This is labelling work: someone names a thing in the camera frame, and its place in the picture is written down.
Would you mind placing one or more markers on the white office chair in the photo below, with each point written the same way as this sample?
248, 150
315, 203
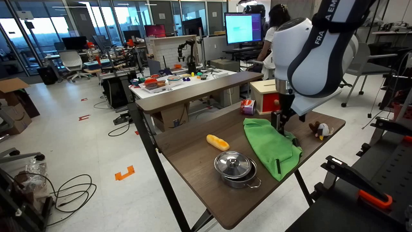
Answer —
72, 62

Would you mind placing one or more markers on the purple and red can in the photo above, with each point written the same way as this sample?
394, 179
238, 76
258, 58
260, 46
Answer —
248, 107

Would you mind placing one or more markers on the cardboard box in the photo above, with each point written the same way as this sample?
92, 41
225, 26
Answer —
170, 116

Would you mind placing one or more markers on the wooden box with red door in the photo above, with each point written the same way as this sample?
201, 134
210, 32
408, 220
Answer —
265, 96

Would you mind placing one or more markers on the white table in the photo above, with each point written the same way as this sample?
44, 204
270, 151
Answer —
190, 82

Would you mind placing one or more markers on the steel pot lid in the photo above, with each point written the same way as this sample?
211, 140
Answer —
232, 164

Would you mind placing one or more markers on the black power strip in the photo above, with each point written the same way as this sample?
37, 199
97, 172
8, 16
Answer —
122, 119

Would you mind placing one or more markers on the black computer tower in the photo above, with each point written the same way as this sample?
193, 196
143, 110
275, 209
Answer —
115, 92

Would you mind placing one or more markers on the white tray with toy food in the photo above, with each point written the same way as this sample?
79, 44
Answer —
159, 85

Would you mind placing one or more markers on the grey chair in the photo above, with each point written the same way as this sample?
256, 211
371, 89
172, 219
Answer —
367, 66

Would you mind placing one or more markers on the red monitor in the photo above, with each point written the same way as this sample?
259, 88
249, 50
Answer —
154, 31

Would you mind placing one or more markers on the clear plastic bag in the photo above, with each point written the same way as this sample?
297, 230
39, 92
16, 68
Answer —
33, 180

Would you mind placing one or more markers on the small black robot arm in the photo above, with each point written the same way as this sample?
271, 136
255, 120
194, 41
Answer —
192, 58

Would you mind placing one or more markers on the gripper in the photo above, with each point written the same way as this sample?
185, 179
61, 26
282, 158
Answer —
285, 104

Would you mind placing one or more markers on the stack of cardboard boxes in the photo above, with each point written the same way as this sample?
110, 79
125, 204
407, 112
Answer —
16, 103

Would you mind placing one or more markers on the dark monitor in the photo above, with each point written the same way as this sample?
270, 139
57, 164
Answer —
74, 43

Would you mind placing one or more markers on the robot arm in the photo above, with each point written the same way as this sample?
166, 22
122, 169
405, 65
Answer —
299, 48

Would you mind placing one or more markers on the yellow toy bread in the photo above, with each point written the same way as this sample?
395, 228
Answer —
218, 142

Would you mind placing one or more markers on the lit computer monitor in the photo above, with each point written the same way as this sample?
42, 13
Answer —
243, 28

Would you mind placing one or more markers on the person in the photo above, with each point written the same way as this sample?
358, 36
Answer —
277, 19

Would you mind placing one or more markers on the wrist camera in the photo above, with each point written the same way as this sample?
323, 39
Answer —
275, 120

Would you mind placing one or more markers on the green cloth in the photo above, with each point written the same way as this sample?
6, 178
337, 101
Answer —
270, 146

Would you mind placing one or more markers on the brown and white plush toy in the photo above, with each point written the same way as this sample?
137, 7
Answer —
322, 130

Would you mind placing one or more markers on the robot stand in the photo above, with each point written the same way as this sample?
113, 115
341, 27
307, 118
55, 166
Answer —
370, 199

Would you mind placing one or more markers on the steel pot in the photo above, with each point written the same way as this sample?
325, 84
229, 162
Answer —
244, 182

